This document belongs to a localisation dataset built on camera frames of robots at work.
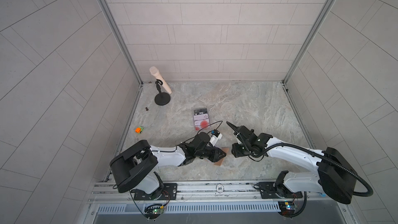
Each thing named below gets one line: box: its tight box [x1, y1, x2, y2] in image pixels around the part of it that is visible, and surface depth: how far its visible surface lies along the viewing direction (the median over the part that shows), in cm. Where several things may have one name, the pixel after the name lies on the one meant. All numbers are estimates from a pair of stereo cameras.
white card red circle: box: [193, 113, 210, 132], surface depth 93 cm
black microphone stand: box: [154, 78, 171, 106], surface depth 107 cm
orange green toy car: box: [134, 126, 145, 134], surface depth 91 cm
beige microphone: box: [149, 66, 173, 95], surface depth 89 cm
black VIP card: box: [193, 107, 208, 116], surface depth 96 cm
